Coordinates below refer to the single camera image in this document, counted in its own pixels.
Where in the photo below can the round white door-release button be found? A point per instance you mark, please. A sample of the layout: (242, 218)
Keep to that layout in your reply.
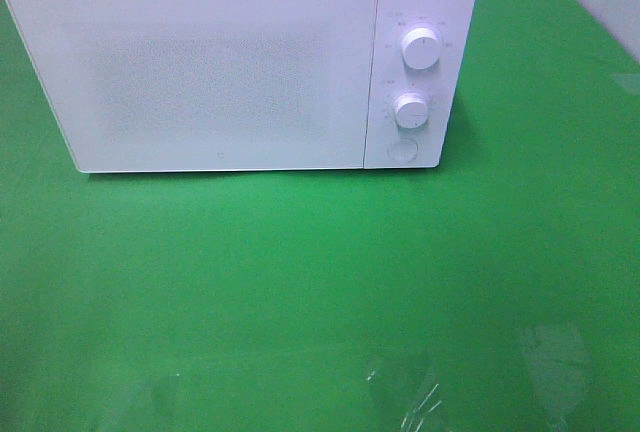
(403, 151)

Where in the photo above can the white microwave knob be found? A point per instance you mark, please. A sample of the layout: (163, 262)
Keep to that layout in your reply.
(421, 47)
(411, 110)

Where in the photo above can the white microwave door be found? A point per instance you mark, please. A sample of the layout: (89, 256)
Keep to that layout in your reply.
(199, 85)

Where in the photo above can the white microwave oven body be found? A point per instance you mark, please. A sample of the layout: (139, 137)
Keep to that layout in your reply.
(425, 2)

